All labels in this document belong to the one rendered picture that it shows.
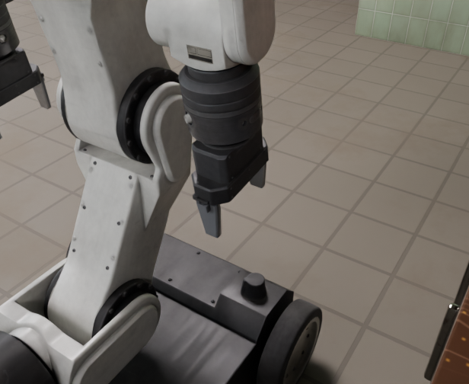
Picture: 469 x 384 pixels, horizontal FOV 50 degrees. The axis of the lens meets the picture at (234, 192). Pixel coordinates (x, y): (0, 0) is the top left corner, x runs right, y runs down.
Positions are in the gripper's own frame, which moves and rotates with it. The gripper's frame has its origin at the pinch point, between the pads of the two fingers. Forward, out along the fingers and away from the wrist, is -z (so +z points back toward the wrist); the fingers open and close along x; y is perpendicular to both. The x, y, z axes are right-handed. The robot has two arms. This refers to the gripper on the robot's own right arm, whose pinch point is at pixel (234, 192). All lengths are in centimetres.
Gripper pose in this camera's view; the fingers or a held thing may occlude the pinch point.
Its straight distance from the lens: 65.8
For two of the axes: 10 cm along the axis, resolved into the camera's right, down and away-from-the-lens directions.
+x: 5.6, -6.0, 5.8
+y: -8.2, -3.2, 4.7
